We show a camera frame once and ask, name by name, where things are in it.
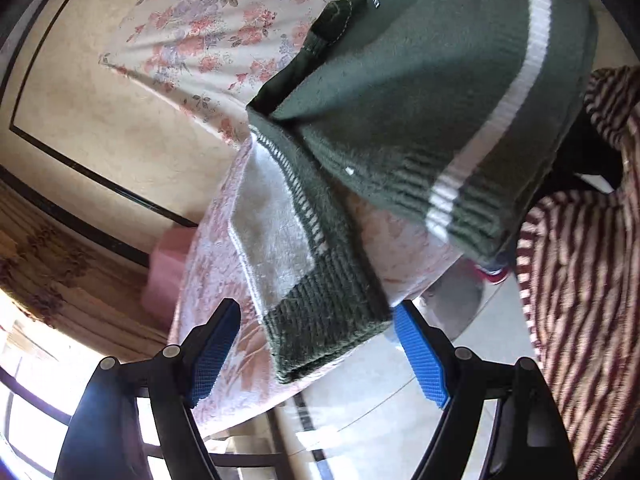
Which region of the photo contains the green knit sweater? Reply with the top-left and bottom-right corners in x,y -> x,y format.
228,0 -> 599,385

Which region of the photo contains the pink patterned bedspread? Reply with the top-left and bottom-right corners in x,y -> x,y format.
170,138 -> 459,434

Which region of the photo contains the red striped fleece garment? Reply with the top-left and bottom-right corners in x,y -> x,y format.
516,66 -> 639,479

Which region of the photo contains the floral cream sheet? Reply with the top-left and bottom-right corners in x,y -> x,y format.
100,0 -> 332,148

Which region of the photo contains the beige floral curtain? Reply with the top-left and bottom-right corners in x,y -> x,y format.
1,185 -> 168,362

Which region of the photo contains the pink covered stool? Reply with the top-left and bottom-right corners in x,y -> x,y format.
141,226 -> 196,328

